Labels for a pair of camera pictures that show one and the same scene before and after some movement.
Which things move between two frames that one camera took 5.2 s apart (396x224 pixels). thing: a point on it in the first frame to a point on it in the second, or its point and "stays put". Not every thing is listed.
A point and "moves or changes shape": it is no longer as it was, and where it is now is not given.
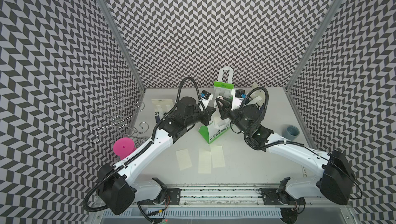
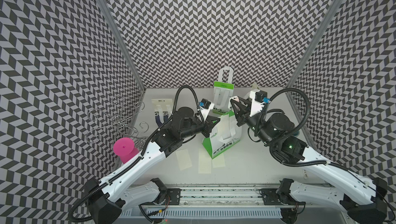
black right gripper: x=226 y=108 to x=241 y=116
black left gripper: x=207 y=113 to x=208 y=126
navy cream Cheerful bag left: x=162 y=107 stays put
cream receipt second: x=204 y=162 stays put
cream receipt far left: x=183 y=159 stays put
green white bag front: x=216 y=126 moves or changes shape
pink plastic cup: x=124 y=146 stays put
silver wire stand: x=119 y=127 stays put
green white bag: x=223 y=89 stays put
